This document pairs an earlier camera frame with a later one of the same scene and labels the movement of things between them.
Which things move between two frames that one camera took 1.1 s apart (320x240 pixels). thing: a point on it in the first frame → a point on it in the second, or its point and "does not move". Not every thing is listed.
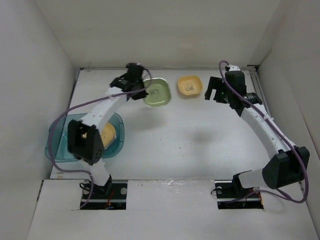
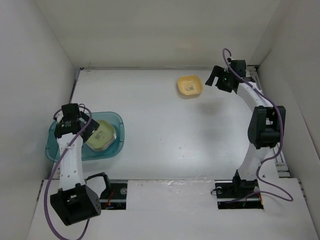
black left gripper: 140,96 → 92,127
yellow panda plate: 190,85 does not move
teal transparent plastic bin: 111,133 does not move
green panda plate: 158,92 → 104,137
